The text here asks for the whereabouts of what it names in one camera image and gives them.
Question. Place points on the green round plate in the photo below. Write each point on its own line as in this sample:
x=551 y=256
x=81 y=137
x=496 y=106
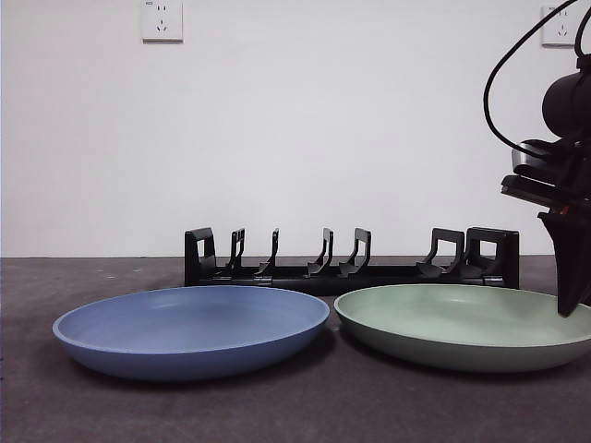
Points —
x=452 y=350

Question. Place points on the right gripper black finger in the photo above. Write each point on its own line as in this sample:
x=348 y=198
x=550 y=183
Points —
x=562 y=258
x=582 y=249

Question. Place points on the black plate rack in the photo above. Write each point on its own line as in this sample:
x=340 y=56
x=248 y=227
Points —
x=300 y=279

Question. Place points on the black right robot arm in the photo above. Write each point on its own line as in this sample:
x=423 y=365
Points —
x=568 y=104

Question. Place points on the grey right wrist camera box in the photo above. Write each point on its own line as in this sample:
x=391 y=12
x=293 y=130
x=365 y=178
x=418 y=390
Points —
x=531 y=159

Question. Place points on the white wall power socket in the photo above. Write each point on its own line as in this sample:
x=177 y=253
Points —
x=562 y=35
x=162 y=23

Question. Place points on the blue round plate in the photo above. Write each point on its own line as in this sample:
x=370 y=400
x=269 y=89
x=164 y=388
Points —
x=184 y=350

